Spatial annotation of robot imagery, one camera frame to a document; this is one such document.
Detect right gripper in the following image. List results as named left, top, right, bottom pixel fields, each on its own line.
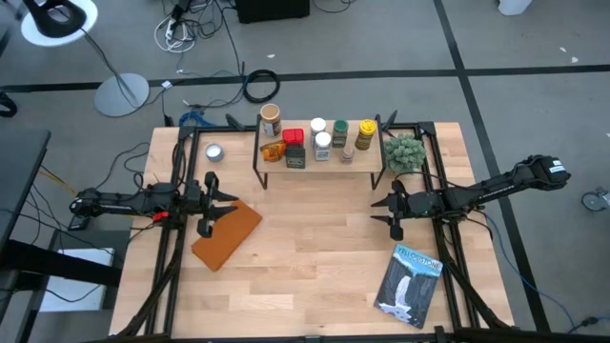
left=370, top=179, right=433, bottom=242

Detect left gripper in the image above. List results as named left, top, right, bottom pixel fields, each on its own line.
left=183, top=171, right=239, bottom=239

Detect orange spice pouch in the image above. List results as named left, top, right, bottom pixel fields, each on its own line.
left=259, top=140, right=287, bottom=164

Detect yellow-lid spice jar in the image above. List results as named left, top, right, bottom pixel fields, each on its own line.
left=354, top=118, right=377, bottom=151

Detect dark green spice tin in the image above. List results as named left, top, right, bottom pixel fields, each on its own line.
left=284, top=144, right=307, bottom=170

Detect green-lid spice jar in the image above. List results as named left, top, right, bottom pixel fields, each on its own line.
left=332, top=119, right=350, bottom=149

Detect white-lid spice jar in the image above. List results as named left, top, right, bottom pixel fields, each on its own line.
left=314, top=131, right=334, bottom=162
left=309, top=117, right=328, bottom=144

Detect red-lid spice tin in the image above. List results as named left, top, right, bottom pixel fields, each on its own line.
left=281, top=128, right=305, bottom=147

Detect tan-lid spice jar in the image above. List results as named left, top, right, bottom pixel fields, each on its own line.
left=259, top=103, right=282, bottom=138

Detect wooden shelf black legs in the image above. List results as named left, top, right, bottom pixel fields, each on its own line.
left=252, top=113, right=388, bottom=191

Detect silver candle tin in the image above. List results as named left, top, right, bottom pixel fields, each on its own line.
left=205, top=143, right=226, bottom=163

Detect potted green plant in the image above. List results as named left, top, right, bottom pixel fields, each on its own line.
left=383, top=132, right=428, bottom=175

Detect Yellowstone book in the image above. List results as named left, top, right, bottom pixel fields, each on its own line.
left=373, top=243, right=445, bottom=331

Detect white floor lamp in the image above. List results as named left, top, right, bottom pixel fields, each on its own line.
left=20, top=0, right=152, bottom=118

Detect white box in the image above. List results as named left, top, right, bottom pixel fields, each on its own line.
left=39, top=246, right=116, bottom=313

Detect black metal stand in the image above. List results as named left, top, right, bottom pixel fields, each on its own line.
left=0, top=237, right=124, bottom=343

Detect black desk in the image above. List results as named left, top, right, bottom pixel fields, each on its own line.
left=0, top=128, right=52, bottom=249

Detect caster wheel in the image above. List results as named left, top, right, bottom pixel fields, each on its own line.
left=579, top=186, right=610, bottom=213

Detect black equipment box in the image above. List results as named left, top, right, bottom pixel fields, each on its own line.
left=234, top=0, right=312, bottom=25

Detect black plug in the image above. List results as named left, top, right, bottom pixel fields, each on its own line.
left=567, top=314, right=602, bottom=334

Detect black metal table frame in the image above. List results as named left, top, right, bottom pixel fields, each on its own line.
left=110, top=110, right=521, bottom=343

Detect blue cable bundle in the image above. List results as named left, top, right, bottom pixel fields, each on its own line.
left=177, top=110, right=218, bottom=129

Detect thin black floor cable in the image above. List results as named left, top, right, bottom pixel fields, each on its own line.
left=182, top=71, right=247, bottom=110

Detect long blue cable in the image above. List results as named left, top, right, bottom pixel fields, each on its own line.
left=484, top=212, right=578, bottom=331

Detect coiled black cable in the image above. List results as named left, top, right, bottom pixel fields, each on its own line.
left=242, top=68, right=282, bottom=105

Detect yellow cable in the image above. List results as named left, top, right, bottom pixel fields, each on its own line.
left=37, top=165, right=80, bottom=197

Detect white power strip cable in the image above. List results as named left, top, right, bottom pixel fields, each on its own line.
left=153, top=13, right=197, bottom=54

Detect black cable tangle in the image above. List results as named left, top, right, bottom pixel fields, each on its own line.
left=159, top=0, right=245, bottom=77

